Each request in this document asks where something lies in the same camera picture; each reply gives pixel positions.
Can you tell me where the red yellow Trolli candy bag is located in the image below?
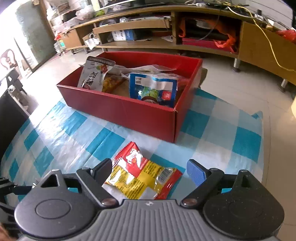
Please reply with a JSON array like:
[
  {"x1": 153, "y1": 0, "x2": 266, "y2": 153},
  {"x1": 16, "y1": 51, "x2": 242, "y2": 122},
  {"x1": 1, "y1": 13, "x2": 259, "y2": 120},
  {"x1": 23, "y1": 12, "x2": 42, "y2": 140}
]
[{"x1": 105, "y1": 142, "x2": 182, "y2": 199}]

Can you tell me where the white red snack pouch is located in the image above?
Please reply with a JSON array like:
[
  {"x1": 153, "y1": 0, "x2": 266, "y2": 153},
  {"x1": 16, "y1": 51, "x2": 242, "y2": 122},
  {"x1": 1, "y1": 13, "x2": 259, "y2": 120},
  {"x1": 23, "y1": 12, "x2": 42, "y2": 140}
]
[{"x1": 77, "y1": 56, "x2": 115, "y2": 92}]

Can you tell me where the blue candy bag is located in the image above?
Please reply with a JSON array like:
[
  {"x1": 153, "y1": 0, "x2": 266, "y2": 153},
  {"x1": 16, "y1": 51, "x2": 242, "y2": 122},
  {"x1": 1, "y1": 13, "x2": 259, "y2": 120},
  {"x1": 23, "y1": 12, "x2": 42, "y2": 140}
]
[{"x1": 129, "y1": 72, "x2": 181, "y2": 108}]

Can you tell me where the blue white checkered tablecloth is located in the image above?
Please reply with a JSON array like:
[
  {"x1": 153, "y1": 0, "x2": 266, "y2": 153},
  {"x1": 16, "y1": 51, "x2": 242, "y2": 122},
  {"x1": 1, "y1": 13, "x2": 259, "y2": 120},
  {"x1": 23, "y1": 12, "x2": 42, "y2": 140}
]
[{"x1": 0, "y1": 87, "x2": 265, "y2": 223}]

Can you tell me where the waffle in clear bag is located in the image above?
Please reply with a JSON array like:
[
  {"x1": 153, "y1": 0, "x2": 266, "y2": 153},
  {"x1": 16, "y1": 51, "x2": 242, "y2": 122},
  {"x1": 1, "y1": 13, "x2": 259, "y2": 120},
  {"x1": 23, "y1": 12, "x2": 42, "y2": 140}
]
[{"x1": 102, "y1": 74, "x2": 127, "y2": 93}]

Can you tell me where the black sofa edge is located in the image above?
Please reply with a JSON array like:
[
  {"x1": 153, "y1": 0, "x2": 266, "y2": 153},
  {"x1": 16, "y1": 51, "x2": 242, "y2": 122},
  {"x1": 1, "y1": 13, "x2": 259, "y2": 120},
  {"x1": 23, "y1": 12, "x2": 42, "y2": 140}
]
[{"x1": 0, "y1": 90, "x2": 29, "y2": 158}]

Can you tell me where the white striped bread package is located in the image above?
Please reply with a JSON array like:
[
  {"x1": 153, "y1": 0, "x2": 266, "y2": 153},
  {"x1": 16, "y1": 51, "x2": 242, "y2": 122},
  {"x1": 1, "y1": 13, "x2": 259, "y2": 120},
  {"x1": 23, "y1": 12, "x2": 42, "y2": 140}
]
[{"x1": 108, "y1": 64, "x2": 177, "y2": 75}]

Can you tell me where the orange plastic bag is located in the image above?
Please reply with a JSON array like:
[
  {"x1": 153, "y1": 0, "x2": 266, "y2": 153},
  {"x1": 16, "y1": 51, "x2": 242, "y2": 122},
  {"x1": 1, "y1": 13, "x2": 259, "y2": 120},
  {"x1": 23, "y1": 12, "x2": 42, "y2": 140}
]
[{"x1": 178, "y1": 17, "x2": 241, "y2": 54}]

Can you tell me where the blue white box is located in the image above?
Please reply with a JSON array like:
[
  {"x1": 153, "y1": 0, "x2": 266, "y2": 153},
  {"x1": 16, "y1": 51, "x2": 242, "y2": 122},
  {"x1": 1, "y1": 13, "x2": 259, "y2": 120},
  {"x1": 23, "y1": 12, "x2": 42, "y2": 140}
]
[{"x1": 111, "y1": 30, "x2": 137, "y2": 41}]

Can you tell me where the wooden TV stand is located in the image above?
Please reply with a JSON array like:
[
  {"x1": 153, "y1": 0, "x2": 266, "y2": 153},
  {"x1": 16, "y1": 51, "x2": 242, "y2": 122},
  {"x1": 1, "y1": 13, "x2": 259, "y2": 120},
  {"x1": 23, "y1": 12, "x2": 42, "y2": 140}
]
[{"x1": 60, "y1": 5, "x2": 295, "y2": 83}]

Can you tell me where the yellow cable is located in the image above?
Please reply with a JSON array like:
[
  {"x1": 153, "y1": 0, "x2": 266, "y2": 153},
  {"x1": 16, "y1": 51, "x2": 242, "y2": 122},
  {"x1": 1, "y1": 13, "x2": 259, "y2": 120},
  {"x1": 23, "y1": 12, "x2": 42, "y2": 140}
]
[{"x1": 222, "y1": 4, "x2": 296, "y2": 72}]

